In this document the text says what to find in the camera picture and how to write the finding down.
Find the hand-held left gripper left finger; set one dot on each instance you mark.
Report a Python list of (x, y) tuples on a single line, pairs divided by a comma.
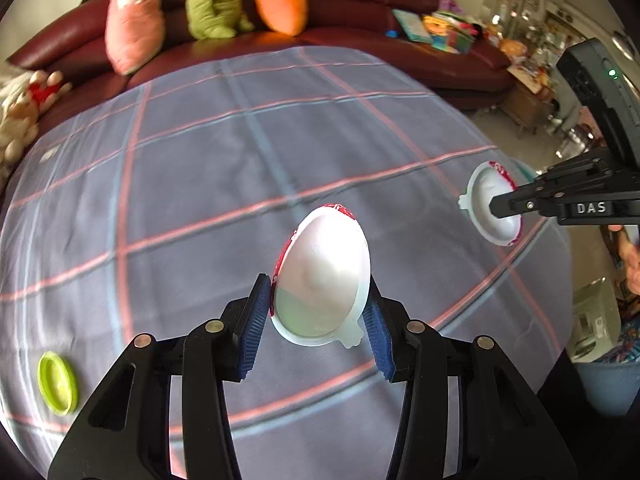
[(255, 320)]

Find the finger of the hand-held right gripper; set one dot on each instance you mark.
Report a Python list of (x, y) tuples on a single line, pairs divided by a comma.
[(520, 202), (575, 166)]

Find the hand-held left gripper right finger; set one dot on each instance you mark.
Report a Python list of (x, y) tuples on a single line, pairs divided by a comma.
[(377, 330)]

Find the teal round stool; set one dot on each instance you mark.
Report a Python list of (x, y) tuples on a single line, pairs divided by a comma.
[(524, 170)]

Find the white red egg shell half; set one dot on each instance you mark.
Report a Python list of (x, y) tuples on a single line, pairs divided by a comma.
[(320, 280), (487, 225)]

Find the person's right hand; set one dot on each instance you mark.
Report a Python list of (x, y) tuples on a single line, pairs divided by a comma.
[(629, 257)]

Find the wooden cabinet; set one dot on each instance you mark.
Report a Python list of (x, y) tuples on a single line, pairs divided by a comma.
[(525, 105)]

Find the orange plush toy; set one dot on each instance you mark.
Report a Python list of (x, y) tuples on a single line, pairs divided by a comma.
[(512, 47)]

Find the white carton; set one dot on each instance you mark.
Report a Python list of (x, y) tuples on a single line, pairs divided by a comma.
[(595, 317)]

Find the plaid purple tablecloth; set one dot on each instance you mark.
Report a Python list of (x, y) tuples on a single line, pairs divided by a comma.
[(250, 160)]

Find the grey blue plastic bin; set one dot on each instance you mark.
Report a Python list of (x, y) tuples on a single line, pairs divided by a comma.
[(605, 390)]

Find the green plastic lid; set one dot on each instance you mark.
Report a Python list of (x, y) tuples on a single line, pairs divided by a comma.
[(57, 382)]

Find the teal picture book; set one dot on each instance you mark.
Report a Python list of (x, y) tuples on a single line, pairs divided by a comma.
[(411, 25)]

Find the dark red leather sofa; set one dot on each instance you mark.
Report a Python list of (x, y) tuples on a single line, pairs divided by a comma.
[(350, 35)]

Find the white plush rabbit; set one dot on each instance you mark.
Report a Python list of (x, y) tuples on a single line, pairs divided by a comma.
[(15, 125)]

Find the red plush toy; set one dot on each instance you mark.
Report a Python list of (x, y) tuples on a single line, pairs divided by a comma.
[(42, 92)]

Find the green dinosaur plush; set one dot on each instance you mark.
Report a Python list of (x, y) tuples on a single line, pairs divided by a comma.
[(215, 2)]

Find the pink rabbit plush pillow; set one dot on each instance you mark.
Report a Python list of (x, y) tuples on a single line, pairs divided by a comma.
[(132, 22)]

